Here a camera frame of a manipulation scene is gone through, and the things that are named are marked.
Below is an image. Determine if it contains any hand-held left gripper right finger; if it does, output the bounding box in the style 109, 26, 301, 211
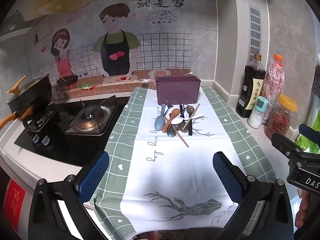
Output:
212, 151, 294, 240

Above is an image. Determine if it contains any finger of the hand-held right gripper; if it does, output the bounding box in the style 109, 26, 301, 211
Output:
271, 132, 305, 161
299, 124, 320, 143

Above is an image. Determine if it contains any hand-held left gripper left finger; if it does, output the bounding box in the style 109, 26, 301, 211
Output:
27, 151, 110, 240

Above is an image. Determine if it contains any wooden chopstick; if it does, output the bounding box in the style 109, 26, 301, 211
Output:
182, 103, 201, 131
171, 112, 190, 148

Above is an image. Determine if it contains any grey metal spoon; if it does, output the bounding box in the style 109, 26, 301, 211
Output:
167, 124, 181, 138

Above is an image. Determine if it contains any white ceramic spoon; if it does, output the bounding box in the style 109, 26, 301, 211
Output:
172, 114, 204, 125

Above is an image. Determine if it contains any wooden spoon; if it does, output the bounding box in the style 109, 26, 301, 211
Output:
162, 108, 181, 133

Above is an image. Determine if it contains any blue-grey plastic spoon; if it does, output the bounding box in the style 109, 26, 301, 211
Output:
154, 104, 167, 134

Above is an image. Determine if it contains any purple utensil holder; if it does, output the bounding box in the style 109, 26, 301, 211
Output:
154, 75, 202, 106

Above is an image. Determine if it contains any person's right hand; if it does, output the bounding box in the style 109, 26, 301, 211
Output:
295, 189, 310, 228

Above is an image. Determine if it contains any green packet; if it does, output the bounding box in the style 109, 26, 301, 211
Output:
295, 132, 320, 154

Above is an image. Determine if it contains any yellow-lidded chili jar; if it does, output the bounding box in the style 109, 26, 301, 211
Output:
264, 94, 298, 140

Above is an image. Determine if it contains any blue-capped salt shaker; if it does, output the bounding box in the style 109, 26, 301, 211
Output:
247, 96, 268, 129

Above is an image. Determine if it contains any green checked white tablecloth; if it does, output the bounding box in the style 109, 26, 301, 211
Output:
84, 86, 277, 240

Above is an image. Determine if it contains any black gas stove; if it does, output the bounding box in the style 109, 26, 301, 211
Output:
14, 95, 130, 167

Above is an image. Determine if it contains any orange-capped chili bottle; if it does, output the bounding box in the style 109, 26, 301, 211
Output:
261, 54, 285, 125

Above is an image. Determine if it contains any dark soy sauce bottle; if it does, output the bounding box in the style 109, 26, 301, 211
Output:
236, 54, 266, 118

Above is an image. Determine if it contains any red sticker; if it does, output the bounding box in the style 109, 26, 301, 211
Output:
4, 180, 27, 235

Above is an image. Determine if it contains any white vent grille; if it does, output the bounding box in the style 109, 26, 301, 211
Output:
247, 2, 262, 62

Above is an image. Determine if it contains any range hood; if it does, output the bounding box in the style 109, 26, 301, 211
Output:
0, 0, 108, 43

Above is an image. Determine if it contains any black wok with yellow handle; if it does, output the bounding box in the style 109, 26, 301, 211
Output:
0, 74, 53, 130

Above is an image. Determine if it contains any cartoon wall poster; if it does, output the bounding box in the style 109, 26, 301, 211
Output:
0, 0, 218, 100

